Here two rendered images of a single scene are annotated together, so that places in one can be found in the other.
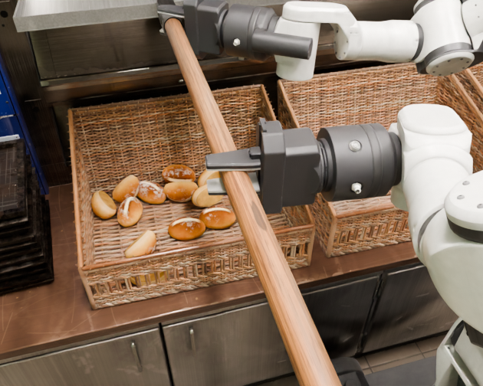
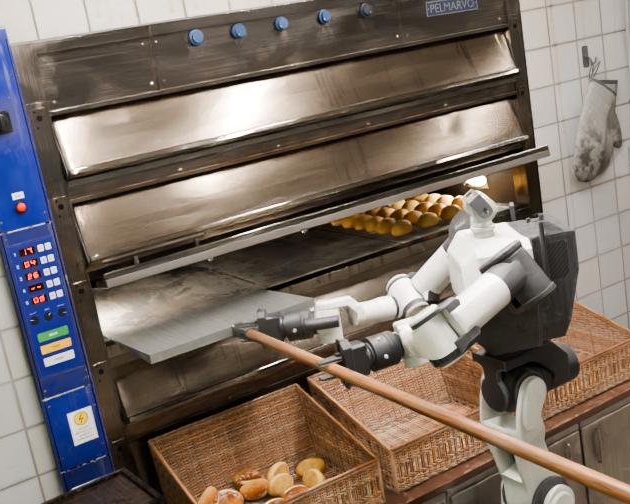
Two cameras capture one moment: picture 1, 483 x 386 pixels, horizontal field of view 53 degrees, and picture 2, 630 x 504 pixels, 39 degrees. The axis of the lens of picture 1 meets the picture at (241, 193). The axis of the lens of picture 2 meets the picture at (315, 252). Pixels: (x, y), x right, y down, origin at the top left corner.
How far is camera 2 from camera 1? 1.68 m
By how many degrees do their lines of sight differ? 31
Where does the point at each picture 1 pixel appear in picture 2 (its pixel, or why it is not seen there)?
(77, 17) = (186, 346)
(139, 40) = (196, 370)
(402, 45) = (387, 308)
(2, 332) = not seen: outside the picture
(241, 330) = not seen: outside the picture
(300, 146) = (356, 344)
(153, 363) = not seen: outside the picture
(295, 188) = (360, 366)
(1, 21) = (99, 377)
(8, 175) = (129, 489)
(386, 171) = (395, 346)
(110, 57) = (177, 388)
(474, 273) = (423, 338)
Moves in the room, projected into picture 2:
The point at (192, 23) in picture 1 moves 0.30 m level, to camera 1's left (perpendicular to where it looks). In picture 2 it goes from (263, 328) to (159, 355)
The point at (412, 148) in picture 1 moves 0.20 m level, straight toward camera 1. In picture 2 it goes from (401, 330) to (397, 361)
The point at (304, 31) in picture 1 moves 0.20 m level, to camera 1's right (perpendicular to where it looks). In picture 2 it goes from (332, 313) to (397, 296)
